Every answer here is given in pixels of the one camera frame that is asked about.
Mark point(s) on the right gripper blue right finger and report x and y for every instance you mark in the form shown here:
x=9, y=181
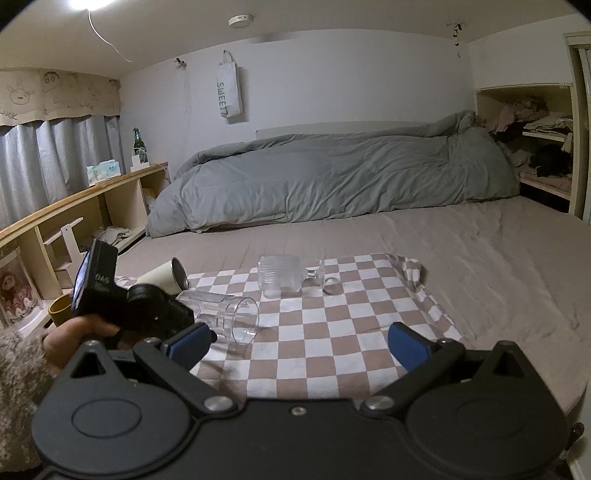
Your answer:
x=407, y=346

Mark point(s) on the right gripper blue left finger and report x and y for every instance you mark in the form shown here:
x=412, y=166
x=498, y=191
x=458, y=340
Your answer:
x=189, y=346

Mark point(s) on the tall clear glass tumbler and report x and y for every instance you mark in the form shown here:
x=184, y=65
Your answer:
x=234, y=318

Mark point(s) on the fuzzy beige left sleeve forearm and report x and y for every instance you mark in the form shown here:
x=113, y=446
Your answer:
x=25, y=379

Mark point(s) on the cream paper cup dark inside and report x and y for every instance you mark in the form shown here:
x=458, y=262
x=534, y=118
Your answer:
x=169, y=277

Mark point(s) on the brown paper cup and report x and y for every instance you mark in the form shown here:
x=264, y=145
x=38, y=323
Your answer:
x=60, y=310

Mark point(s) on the person's left hand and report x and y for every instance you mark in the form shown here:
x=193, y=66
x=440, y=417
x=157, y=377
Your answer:
x=60, y=345

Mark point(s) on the white wooden stand in shelf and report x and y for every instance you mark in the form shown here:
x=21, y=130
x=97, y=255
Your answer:
x=69, y=264

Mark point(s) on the brown white checkered cloth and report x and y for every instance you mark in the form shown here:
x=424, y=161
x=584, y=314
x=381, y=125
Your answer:
x=324, y=345

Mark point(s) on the wooden bedside shelf unit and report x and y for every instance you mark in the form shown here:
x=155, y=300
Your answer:
x=41, y=253

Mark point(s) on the ribbed clear stemmed glass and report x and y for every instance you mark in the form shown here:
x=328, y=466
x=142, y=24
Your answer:
x=284, y=275

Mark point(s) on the framed teddy picture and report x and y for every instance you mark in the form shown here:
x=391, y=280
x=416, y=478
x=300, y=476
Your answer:
x=19, y=297

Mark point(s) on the tissue pack on shelf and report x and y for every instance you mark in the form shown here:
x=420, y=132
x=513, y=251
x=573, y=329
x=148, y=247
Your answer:
x=103, y=171

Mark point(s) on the small white box by bottle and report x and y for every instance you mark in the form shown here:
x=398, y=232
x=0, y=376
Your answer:
x=136, y=163

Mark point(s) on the green glass bottle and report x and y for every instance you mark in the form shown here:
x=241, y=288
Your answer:
x=139, y=147

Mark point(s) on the grey duvet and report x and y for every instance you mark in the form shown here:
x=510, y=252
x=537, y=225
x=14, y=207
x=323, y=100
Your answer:
x=309, y=177

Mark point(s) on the grey window curtain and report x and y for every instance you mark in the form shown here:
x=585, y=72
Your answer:
x=44, y=162

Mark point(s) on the white hanging sweet bag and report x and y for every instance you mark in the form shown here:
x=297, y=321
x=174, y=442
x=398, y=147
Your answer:
x=229, y=97

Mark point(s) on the white smoke detector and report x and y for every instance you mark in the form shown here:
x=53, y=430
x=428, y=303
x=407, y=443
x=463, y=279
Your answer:
x=240, y=21

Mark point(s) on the ceiling lamp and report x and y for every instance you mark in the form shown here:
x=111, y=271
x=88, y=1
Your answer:
x=88, y=5

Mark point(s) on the wall closet niche with clothes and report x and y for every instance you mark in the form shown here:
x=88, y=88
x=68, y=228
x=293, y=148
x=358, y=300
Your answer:
x=543, y=127

